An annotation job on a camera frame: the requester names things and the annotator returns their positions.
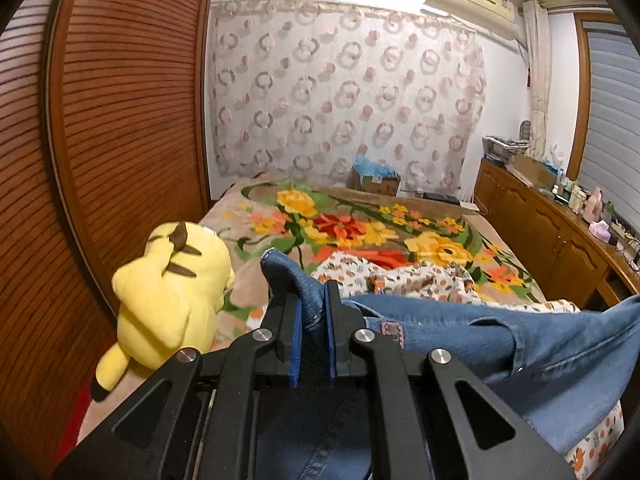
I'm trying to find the red cloth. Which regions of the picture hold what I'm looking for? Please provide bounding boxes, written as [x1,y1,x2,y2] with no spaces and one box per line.
[54,377,103,458]

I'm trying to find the pink bottle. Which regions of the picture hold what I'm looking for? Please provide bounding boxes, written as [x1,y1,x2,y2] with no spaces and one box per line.
[585,186,606,221]

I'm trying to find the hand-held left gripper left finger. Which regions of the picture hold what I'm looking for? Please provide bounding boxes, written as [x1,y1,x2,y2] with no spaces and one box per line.
[52,292,302,480]

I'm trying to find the ring-patterned sheer curtain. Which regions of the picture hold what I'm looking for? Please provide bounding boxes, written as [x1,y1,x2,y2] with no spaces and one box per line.
[210,0,488,198]

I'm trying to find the blue denim pants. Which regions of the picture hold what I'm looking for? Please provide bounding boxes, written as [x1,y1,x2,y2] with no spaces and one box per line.
[260,249,640,480]

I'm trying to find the white orange-print quilt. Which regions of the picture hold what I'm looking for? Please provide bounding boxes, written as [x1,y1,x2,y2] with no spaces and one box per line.
[312,250,626,480]

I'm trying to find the brown floral blanket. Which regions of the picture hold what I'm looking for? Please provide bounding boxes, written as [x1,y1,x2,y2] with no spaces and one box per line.
[197,177,543,351]

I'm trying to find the tied white curtain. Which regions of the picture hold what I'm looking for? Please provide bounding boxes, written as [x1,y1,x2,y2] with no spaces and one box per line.
[522,0,551,161]

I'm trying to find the group of small bottles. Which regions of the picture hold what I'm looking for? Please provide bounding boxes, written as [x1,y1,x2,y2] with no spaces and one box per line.
[552,170,587,211]

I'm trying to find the flat cardboard box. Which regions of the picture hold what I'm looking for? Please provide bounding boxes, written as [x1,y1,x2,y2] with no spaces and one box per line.
[510,154,558,188]

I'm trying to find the woven storage basket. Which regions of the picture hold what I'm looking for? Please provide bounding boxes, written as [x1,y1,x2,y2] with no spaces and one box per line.
[482,135,531,163]

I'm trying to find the blue plastic bag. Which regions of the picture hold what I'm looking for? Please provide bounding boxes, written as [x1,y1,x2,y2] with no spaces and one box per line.
[352,155,401,178]

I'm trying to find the wooden louvered wardrobe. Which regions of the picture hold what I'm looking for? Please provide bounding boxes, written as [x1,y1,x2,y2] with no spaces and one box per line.
[0,0,221,480]

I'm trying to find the long wooden cabinet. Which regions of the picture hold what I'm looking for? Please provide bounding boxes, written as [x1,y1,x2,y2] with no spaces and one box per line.
[472,157,640,311]

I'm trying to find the yellow plush toy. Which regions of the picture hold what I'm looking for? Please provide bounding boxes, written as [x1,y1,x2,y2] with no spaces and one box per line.
[90,220,236,402]

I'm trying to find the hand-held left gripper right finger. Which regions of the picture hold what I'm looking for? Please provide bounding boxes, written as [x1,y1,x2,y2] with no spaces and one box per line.
[324,280,576,480]

